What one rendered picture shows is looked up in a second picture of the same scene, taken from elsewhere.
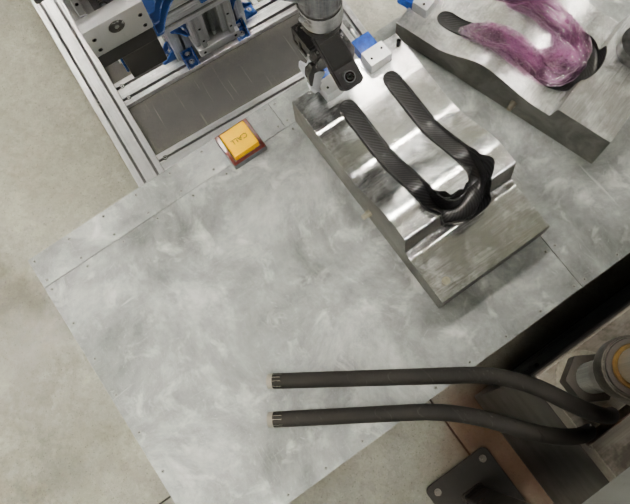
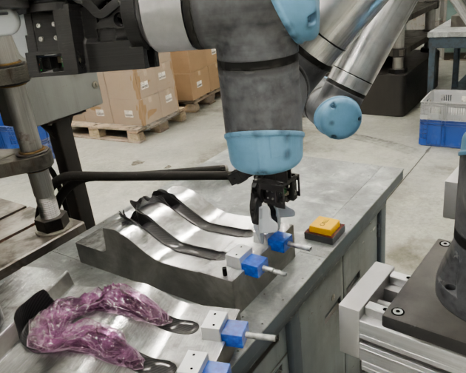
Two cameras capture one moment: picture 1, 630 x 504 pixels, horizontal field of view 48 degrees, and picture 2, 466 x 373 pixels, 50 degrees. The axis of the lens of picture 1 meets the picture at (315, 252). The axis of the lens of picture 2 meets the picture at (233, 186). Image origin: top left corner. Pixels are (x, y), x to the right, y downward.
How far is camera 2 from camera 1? 1.81 m
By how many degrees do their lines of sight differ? 80
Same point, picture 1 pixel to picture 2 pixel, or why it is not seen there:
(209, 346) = not seen: hidden behind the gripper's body
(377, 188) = (202, 205)
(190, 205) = (333, 206)
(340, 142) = (242, 220)
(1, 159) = not seen: outside the picture
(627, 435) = (30, 220)
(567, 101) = (58, 276)
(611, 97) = (16, 289)
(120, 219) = (370, 191)
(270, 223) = not seen: hidden behind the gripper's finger
